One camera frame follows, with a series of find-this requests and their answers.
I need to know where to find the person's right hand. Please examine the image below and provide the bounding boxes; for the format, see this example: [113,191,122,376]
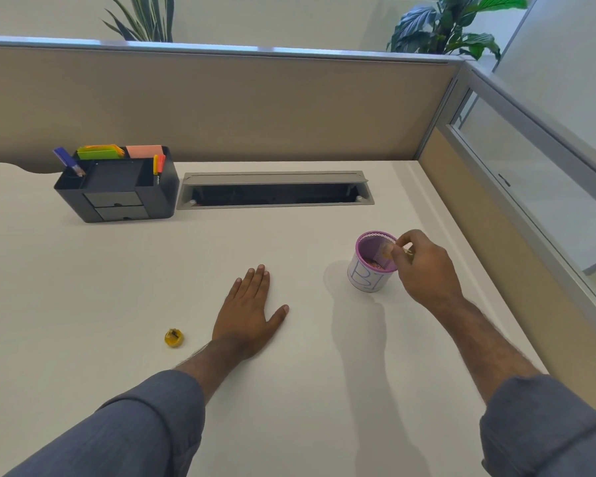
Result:
[390,230,464,318]

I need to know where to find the person's left hand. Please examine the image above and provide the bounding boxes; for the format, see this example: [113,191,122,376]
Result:
[212,264,290,360]

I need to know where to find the person's right forearm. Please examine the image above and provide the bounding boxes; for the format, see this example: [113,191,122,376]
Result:
[433,294,596,477]

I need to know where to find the person's left forearm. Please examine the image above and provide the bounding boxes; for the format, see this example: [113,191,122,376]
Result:
[2,339,253,477]

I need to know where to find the purple mesh cup, white label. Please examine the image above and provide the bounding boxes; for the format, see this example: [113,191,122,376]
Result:
[347,231,401,293]

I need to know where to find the glass cubicle side partition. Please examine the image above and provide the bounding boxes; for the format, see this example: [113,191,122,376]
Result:
[416,58,596,424]

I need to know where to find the black desk organizer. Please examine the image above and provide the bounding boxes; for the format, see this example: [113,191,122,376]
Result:
[54,146,180,224]

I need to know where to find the beige cubicle partition panel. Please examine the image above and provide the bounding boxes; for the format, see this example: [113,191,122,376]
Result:
[0,35,465,175]

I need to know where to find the orange sticky notes pad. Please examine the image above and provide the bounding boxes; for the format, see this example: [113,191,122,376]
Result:
[81,143,126,156]

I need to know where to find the green sticky notes pad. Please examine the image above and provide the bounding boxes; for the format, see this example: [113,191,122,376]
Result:
[77,147,125,161]

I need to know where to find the broad-leaf green potted plant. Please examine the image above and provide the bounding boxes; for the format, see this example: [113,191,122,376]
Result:
[386,0,528,63]

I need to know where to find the spiky green potted plant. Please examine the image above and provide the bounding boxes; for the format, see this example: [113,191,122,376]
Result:
[101,0,175,43]

